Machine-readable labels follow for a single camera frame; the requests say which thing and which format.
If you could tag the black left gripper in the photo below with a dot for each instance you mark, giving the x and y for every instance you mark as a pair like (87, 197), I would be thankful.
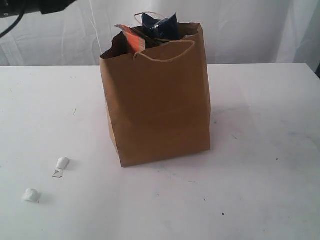
(14, 7)

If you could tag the brown pouch orange label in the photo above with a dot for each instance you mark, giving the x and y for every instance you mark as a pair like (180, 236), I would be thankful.
(136, 40)

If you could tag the long pasta packet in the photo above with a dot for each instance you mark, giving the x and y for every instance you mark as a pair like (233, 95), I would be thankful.
(161, 29)

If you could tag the white marshmallow top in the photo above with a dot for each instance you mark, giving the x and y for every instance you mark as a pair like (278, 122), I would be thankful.
(62, 163)

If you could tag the white marshmallow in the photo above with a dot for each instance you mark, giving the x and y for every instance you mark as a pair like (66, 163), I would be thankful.
(31, 195)
(62, 163)

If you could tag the white marshmallow bottom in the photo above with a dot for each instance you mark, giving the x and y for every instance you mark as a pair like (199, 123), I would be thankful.
(31, 195)

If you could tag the brown paper bag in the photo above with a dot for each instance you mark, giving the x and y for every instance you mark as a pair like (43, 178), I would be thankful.
(158, 100)

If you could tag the small clear wrapper scrap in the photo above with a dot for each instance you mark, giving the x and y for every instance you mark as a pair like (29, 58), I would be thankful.
(58, 174)

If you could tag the white backdrop curtain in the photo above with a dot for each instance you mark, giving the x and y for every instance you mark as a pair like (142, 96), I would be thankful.
(235, 31)

